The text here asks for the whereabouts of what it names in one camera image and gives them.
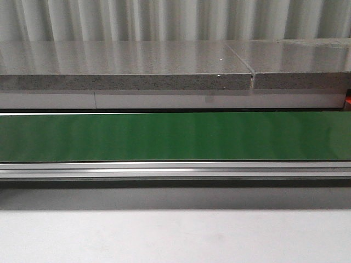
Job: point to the grey speckled stone slab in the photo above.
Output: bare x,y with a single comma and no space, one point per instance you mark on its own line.
301,64
121,65

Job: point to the grey speckled stone slab left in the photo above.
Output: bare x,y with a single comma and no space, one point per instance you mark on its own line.
121,65

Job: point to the aluminium conveyor side rail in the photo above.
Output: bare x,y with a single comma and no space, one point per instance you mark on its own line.
83,171

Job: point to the white corrugated curtain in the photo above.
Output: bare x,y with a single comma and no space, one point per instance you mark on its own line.
172,20

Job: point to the white panel under slab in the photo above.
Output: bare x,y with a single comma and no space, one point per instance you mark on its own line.
242,99

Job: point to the grey speckled stone slab right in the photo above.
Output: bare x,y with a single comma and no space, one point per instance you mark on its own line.
301,64

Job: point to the green conveyor belt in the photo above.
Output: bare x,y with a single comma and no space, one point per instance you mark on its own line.
201,136

